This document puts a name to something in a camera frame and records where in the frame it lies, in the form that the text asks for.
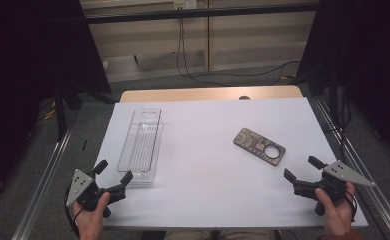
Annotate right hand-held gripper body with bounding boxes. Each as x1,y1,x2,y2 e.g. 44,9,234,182
292,160,376,217

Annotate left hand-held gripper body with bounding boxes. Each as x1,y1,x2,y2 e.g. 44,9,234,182
65,168,128,219

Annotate person's left hand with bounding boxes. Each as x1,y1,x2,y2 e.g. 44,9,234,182
70,192,113,240

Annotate person's right hand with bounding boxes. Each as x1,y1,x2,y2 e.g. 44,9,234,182
314,181,358,238

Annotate clear plastic tray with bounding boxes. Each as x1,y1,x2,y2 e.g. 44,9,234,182
116,107,165,185

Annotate black metal stand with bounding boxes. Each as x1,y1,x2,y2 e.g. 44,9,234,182
53,79,117,142

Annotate white board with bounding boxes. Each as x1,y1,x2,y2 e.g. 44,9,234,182
74,97,369,230

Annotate black curtain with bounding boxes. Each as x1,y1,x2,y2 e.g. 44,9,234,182
295,0,390,168
0,0,113,208

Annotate wooden table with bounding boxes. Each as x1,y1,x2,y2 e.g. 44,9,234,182
119,85,304,103

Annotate black horizontal bar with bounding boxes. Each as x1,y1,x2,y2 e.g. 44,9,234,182
84,2,319,25

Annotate left hand-held gripper cable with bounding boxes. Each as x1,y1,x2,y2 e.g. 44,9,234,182
63,184,85,238

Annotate hand-held gripper cable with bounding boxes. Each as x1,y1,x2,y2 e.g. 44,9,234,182
63,184,85,238
344,192,359,223

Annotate metal floor rail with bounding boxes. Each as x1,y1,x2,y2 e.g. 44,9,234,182
10,127,73,240
311,96,390,240

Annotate right hand-held gripper cable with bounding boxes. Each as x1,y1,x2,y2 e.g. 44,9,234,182
344,192,359,223

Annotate black cable bundle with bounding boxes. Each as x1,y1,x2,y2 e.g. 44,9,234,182
322,92,353,162

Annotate yellow cable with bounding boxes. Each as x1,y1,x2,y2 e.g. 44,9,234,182
41,99,58,122

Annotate white wall outlet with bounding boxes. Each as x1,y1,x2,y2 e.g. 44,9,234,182
173,0,198,10

